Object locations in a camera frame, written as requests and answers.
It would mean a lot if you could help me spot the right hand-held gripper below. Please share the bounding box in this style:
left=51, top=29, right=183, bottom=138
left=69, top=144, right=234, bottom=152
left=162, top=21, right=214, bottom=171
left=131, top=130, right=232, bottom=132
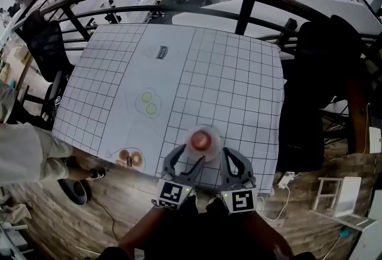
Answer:
left=219, top=147, right=260, bottom=216

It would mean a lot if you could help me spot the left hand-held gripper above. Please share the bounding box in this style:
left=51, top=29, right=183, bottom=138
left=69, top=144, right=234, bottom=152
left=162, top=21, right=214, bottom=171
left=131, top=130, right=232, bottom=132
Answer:
left=152, top=144, right=207, bottom=211

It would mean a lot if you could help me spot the white plate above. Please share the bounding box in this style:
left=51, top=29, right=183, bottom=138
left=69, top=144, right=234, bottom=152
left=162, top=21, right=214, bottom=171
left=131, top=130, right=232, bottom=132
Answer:
left=184, top=124, right=221, bottom=164

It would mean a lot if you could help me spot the red apple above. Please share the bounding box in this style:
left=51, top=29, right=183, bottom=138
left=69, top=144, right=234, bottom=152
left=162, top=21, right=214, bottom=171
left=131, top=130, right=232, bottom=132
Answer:
left=190, top=130, right=213, bottom=151

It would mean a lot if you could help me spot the person's left forearm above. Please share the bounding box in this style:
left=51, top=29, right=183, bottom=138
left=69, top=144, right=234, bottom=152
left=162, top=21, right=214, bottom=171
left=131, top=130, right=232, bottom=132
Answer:
left=117, top=207, right=181, bottom=257

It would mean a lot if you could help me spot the person's right forearm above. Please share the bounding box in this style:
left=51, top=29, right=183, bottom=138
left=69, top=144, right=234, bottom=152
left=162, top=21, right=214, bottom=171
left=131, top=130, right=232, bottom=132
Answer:
left=241, top=212, right=295, bottom=257

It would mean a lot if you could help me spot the white power strip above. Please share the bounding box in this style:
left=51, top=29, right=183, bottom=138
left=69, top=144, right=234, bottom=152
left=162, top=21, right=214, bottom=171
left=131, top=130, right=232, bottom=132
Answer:
left=277, top=171, right=296, bottom=190

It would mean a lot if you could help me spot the person's black clothing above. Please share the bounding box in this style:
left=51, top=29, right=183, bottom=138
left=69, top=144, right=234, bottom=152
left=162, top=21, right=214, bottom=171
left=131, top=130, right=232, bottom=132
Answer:
left=98, top=195, right=311, bottom=260

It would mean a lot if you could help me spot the white grid tablecloth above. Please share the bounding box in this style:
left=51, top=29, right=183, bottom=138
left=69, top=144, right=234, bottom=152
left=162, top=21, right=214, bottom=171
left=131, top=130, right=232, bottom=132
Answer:
left=51, top=23, right=285, bottom=194

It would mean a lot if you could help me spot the black oval floor object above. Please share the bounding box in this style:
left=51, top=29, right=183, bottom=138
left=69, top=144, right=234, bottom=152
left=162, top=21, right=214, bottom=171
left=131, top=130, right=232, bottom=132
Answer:
left=57, top=178, right=88, bottom=206

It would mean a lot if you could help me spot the white small rack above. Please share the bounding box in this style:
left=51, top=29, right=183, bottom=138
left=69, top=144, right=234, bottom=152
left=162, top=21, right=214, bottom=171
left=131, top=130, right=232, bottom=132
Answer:
left=309, top=176, right=371, bottom=218

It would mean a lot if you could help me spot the black padded office chair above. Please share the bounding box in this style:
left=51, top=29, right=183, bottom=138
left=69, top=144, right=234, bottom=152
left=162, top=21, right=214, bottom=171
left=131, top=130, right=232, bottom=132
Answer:
left=276, top=14, right=369, bottom=174

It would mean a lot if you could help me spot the white flat box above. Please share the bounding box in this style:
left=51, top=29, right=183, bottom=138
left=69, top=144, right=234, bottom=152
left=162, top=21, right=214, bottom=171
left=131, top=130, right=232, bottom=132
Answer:
left=368, top=126, right=382, bottom=154

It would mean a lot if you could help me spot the white cabinet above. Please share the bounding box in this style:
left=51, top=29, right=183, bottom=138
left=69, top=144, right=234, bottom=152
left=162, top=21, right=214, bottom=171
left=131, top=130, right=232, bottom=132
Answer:
left=341, top=210, right=382, bottom=260

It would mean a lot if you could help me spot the crumpled beige cloth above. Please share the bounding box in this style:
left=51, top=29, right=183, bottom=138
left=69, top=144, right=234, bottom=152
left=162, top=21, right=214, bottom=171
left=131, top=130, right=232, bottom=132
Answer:
left=5, top=203, right=33, bottom=224

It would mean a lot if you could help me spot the white long table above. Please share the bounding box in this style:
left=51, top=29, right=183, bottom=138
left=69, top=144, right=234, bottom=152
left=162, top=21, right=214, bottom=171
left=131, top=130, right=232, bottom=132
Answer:
left=172, top=0, right=381, bottom=45

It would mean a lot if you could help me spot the black mesh office chair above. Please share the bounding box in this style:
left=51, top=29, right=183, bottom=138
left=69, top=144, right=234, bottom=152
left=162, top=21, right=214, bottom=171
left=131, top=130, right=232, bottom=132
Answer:
left=21, top=10, right=76, bottom=130

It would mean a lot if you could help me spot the white cable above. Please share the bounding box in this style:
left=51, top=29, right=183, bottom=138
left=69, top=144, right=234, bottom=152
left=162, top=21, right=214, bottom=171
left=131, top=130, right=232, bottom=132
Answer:
left=257, top=182, right=292, bottom=221

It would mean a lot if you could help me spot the black floor cable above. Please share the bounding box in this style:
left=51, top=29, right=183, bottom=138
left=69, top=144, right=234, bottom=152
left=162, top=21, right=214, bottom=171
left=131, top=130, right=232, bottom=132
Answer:
left=88, top=193, right=121, bottom=243

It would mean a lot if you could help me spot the brown wooden post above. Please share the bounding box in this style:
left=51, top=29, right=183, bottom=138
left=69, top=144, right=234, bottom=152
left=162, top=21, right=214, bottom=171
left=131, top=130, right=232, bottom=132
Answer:
left=345, top=72, right=372, bottom=156

